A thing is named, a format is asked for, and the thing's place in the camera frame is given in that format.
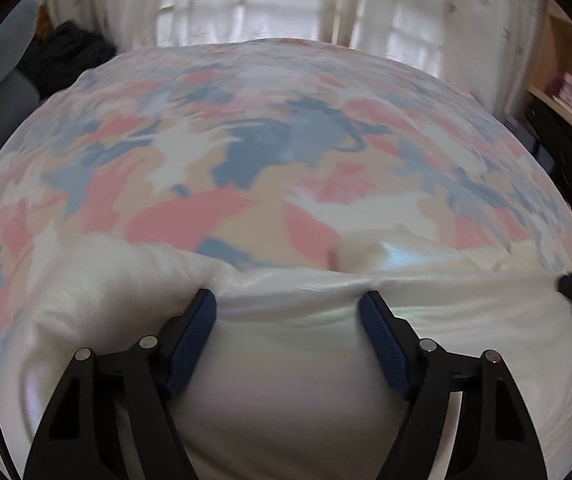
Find wooden shelf unit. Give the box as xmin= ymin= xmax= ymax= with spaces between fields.
xmin=523 ymin=0 xmax=572 ymax=146

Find floral pink blue bed blanket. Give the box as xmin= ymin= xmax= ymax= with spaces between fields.
xmin=0 ymin=40 xmax=572 ymax=441

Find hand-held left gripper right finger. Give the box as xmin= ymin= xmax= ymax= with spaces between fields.
xmin=358 ymin=290 xmax=549 ymax=480

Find white floral curtains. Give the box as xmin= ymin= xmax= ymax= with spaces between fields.
xmin=43 ymin=0 xmax=551 ymax=116

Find black clothes pile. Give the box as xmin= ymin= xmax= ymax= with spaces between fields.
xmin=18 ymin=20 xmax=117 ymax=102

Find white shiny puffer jacket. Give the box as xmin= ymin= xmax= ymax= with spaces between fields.
xmin=16 ymin=230 xmax=572 ymax=480

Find folded blue-grey blanket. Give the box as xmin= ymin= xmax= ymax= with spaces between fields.
xmin=0 ymin=0 xmax=43 ymax=131

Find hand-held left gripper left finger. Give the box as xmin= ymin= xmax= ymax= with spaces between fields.
xmin=23 ymin=288 xmax=217 ymax=480

